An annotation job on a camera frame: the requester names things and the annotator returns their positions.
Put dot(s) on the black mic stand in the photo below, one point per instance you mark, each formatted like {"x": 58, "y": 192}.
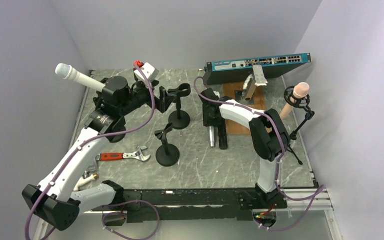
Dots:
{"x": 167, "y": 154}
{"x": 179, "y": 118}

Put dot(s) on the pink microphone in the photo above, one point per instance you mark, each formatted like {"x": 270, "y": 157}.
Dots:
{"x": 296, "y": 97}

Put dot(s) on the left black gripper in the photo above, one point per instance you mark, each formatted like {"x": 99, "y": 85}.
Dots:
{"x": 165, "y": 99}

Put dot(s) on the red handled adjustable wrench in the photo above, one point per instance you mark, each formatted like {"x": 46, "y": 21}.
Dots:
{"x": 114, "y": 156}

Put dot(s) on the wooden board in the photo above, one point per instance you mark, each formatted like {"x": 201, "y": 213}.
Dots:
{"x": 234, "y": 90}

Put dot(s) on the left shock mount stand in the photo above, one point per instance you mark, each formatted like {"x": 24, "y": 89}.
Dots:
{"x": 107, "y": 118}

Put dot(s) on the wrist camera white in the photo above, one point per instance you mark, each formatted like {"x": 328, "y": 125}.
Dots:
{"x": 145, "y": 69}
{"x": 216, "y": 94}

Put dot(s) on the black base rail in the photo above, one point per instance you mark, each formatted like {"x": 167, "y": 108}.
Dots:
{"x": 196, "y": 203}

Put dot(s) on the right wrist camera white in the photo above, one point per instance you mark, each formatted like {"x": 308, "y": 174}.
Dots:
{"x": 216, "y": 94}

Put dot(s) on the white microphone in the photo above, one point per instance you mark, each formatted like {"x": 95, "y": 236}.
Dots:
{"x": 67, "y": 72}

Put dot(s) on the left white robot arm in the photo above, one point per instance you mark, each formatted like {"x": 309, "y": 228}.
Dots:
{"x": 54, "y": 199}

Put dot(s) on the small brass white fitting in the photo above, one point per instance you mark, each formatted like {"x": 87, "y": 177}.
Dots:
{"x": 88, "y": 176}

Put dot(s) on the metal bracket with tube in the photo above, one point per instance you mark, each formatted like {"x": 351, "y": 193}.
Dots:
{"x": 254, "y": 80}

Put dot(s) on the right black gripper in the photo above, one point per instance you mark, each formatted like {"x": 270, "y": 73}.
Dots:
{"x": 207, "y": 121}

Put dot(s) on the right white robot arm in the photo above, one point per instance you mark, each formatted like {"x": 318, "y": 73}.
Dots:
{"x": 265, "y": 127}

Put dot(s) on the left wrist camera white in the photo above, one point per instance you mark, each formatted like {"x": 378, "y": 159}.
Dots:
{"x": 145, "y": 69}

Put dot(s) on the silver grey microphone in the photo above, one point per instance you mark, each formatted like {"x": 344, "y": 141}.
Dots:
{"x": 211, "y": 132}

